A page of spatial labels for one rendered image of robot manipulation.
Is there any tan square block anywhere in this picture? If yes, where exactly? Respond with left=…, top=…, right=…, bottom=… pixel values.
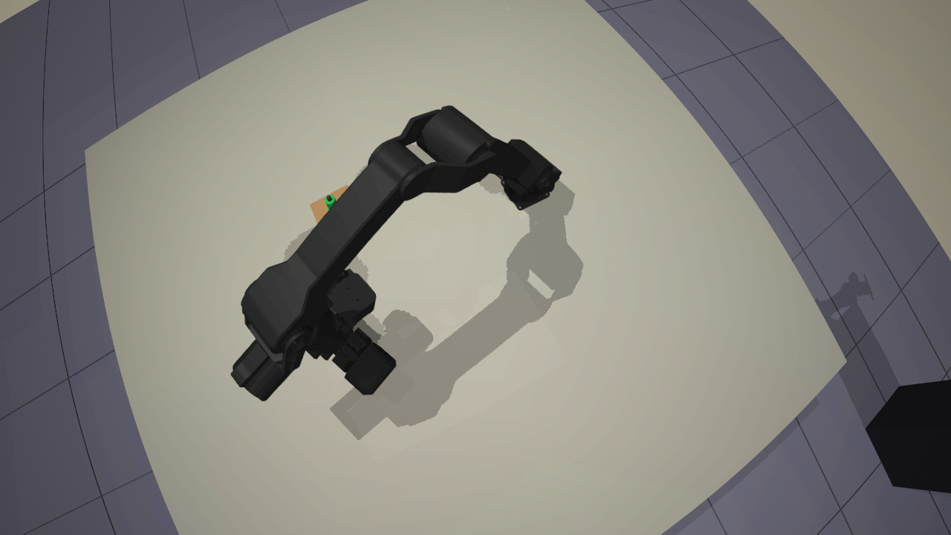
left=310, top=185, right=348, bottom=223

